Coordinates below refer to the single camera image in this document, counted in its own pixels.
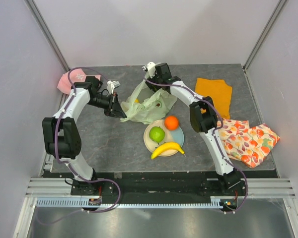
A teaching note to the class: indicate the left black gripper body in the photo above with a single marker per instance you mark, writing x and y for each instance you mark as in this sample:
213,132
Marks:
101,101

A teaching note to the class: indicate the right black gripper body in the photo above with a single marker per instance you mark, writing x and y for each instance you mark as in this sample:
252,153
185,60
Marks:
150,85

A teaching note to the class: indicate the light green plastic bag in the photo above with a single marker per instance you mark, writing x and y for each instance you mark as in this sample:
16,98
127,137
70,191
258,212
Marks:
152,106

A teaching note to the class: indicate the fake orange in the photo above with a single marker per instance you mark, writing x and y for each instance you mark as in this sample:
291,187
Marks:
171,123

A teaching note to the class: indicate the green fake apple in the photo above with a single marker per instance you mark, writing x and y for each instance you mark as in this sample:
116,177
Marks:
156,134

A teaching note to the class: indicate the yellow fake banana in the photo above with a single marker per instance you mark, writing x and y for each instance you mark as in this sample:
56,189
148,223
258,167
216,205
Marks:
166,146

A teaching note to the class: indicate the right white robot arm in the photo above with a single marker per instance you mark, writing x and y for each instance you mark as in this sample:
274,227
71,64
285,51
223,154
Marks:
204,118

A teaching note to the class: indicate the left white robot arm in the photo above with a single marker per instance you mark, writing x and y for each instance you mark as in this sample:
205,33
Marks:
61,136

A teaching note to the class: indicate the pink cloth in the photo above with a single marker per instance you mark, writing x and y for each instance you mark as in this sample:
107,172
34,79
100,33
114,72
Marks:
67,82

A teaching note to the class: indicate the orange folded cloth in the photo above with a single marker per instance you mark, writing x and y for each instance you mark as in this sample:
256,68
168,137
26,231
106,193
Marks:
220,93

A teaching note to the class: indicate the cream and blue plate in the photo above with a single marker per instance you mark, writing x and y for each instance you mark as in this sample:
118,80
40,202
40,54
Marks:
170,136

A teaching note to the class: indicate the floral patterned cloth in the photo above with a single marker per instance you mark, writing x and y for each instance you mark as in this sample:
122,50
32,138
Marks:
250,145

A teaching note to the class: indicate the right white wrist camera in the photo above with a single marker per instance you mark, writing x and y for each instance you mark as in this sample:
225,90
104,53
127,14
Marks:
149,70

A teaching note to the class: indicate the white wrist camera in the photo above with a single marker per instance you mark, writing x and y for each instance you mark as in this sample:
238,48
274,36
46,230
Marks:
149,70
112,85

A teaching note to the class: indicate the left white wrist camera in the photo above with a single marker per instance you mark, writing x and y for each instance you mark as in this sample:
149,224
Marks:
112,85

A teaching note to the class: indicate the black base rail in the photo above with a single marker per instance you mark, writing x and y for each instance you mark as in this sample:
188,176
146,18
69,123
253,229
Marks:
204,184

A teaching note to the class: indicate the white slotted cable duct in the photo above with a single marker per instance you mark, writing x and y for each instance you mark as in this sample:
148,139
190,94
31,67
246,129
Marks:
71,202

